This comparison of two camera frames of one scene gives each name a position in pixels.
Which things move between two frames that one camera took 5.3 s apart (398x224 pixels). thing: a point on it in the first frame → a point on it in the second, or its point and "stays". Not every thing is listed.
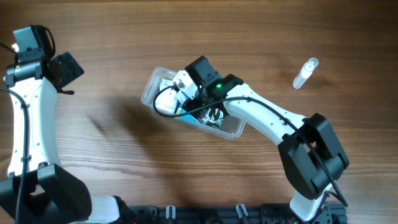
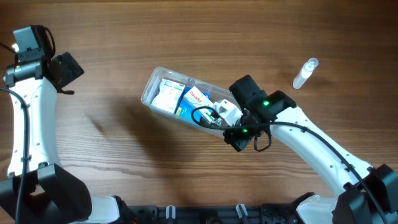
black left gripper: (69, 68) stays
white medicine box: (166, 99) stays
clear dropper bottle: (305, 72) stays
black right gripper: (192, 106) → (231, 135)
